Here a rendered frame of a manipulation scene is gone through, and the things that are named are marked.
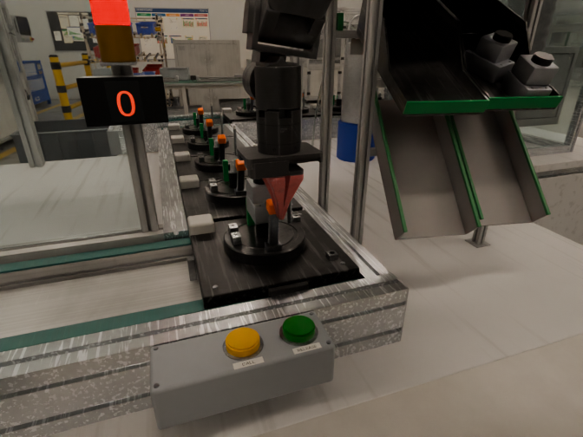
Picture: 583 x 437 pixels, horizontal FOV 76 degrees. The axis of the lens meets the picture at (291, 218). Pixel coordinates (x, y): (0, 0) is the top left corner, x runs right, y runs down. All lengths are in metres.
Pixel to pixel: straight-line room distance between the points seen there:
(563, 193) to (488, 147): 1.13
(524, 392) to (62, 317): 0.66
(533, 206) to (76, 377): 0.76
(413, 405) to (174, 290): 0.40
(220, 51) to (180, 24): 3.38
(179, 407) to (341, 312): 0.24
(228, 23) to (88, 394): 10.80
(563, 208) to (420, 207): 1.35
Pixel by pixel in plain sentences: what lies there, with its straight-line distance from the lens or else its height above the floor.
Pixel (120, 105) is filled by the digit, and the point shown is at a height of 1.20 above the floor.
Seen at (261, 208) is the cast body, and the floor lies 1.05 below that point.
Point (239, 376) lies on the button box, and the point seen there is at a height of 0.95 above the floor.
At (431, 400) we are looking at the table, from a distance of 0.58.
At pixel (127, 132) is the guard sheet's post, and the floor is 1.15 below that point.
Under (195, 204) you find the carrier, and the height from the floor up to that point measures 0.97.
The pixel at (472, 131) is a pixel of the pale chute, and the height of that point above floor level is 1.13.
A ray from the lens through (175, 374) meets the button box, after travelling 0.46.
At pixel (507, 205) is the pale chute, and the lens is 0.80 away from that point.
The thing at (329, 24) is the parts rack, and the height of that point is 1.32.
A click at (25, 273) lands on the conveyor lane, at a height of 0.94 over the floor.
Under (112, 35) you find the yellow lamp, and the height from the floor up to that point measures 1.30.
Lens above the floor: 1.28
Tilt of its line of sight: 25 degrees down
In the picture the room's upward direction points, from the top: straight up
